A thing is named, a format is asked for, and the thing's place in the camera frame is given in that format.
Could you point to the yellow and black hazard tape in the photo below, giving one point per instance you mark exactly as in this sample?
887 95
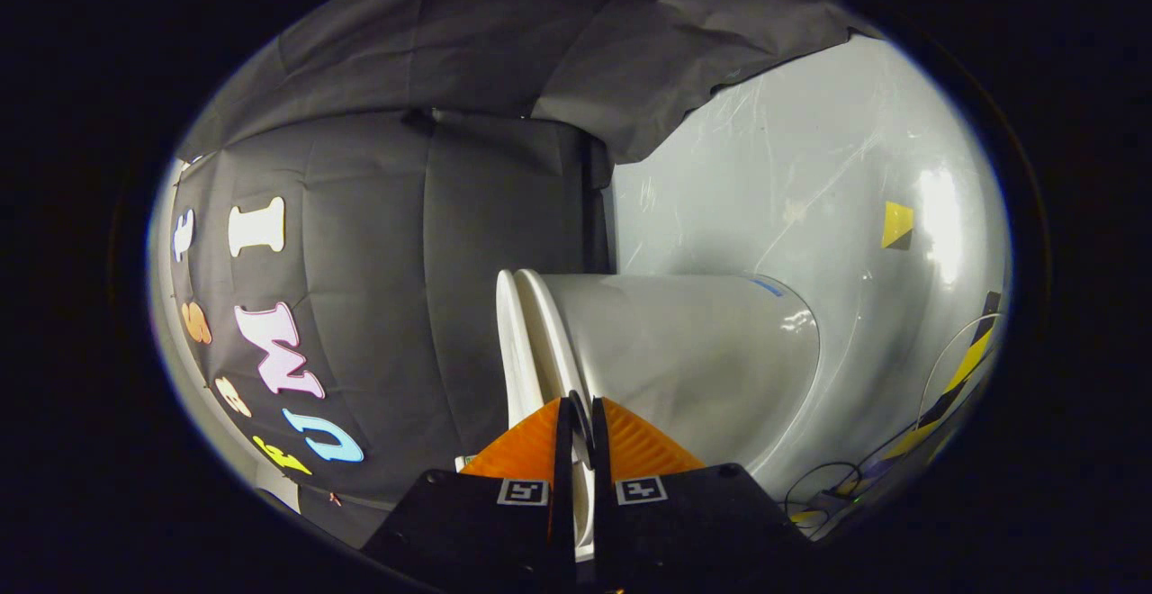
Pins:
956 387

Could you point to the white toilet bowl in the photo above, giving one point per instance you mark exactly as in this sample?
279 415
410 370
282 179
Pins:
684 351

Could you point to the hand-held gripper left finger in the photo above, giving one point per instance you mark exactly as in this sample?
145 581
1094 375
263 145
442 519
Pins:
564 486

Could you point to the black backdrop cloth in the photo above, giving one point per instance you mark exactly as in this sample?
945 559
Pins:
378 261

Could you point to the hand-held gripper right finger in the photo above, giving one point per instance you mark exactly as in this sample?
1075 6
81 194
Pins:
601 486

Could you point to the yellow and black floor sticker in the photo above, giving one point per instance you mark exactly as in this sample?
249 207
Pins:
897 225

